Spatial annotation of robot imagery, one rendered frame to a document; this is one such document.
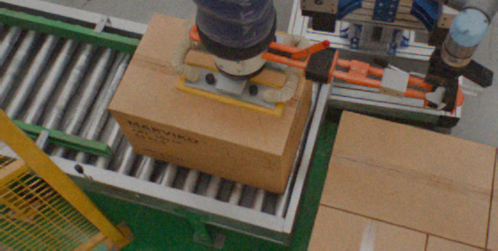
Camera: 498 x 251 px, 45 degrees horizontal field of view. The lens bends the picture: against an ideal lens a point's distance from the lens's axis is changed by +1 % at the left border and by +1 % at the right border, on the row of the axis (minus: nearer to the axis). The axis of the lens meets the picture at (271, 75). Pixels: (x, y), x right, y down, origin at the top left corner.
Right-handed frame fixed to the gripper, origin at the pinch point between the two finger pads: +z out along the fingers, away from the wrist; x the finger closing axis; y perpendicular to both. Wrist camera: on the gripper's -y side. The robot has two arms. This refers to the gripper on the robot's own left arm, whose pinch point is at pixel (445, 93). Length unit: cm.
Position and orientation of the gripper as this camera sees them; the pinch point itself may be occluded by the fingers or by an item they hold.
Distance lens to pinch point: 172.1
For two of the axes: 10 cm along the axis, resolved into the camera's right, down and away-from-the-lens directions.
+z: 0.3, 4.7, 8.8
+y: -9.5, -2.7, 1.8
